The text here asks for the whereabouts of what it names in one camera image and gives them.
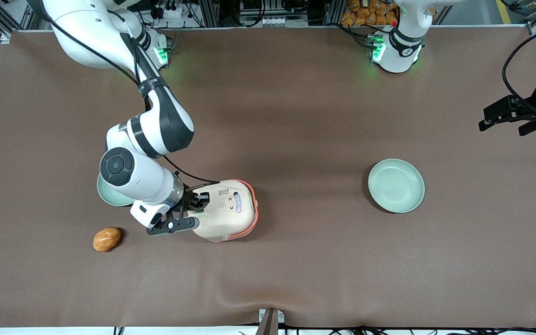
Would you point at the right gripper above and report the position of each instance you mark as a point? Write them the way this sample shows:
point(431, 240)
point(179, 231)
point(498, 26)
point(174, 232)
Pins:
point(190, 199)

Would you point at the cream rice cooker orange trim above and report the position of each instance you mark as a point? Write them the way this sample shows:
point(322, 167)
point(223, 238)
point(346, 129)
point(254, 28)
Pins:
point(226, 218)

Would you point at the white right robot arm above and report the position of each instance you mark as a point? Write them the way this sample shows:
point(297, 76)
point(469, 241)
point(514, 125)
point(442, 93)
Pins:
point(156, 125)

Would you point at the pale green round plate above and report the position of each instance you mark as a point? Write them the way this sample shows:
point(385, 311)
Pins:
point(109, 195)
point(396, 186)

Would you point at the orange-brown potato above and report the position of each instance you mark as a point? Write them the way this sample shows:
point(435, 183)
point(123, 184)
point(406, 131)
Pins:
point(106, 239)

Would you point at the metal table clamp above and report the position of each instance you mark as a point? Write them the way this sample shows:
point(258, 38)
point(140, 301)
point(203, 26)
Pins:
point(270, 323)

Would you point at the brown table mat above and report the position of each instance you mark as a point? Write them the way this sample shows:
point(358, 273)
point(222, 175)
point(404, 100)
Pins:
point(296, 116)

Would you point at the pile of orange bread rolls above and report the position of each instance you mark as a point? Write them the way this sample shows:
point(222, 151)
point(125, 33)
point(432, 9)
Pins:
point(365, 14)

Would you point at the white power strip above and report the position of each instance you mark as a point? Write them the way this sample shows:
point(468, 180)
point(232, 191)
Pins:
point(175, 10)

